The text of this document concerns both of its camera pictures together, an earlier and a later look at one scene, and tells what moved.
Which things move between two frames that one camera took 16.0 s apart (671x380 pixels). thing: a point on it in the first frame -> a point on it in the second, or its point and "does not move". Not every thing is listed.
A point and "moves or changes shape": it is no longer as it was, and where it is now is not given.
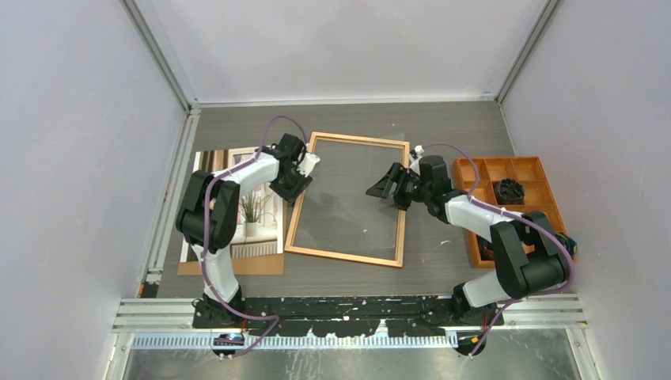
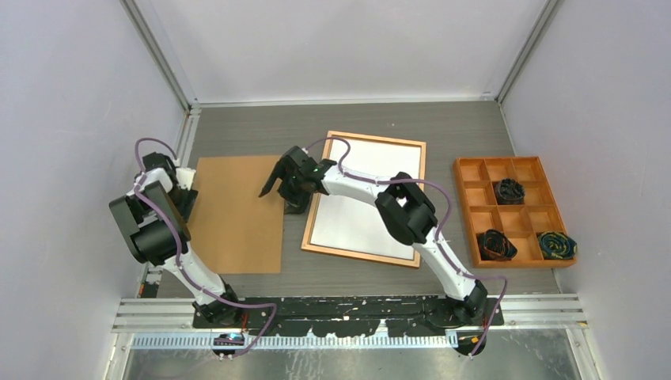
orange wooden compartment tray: x=518 y=184 does not move
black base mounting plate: x=346 y=317 does not move
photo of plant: x=261 y=208 -> x=354 y=221
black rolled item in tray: x=509 y=191 does not move
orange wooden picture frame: x=398 y=263 moves or changes shape
